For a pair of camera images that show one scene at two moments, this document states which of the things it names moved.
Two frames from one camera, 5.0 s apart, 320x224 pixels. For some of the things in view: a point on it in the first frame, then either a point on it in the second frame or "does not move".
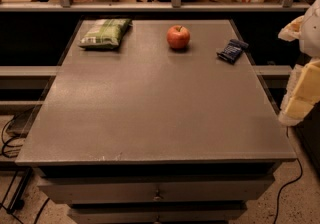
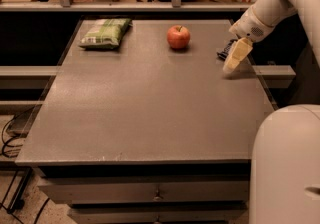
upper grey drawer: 126,190 does not move
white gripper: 310,34 to 248,27
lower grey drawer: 157,213 does not move
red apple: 178,36 does not move
